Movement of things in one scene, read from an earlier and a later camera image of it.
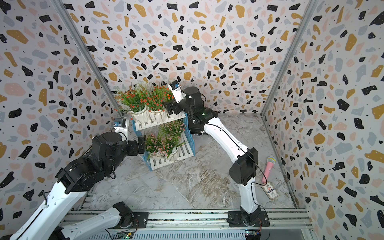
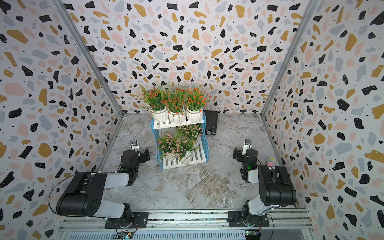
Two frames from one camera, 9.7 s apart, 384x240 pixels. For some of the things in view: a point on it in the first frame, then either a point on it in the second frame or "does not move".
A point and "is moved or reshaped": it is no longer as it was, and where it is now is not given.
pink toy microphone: [271, 161] does not move
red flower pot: [136, 100] → [156, 101]
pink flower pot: [157, 146] → [168, 145]
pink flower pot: [169, 145] → [183, 147]
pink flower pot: [171, 131] → [190, 133]
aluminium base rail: [273, 224] does not move
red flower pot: [154, 99] is moved or reshaped
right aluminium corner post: [311, 9] does not move
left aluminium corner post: [95, 67] does not move
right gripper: [176, 106] → [240, 155]
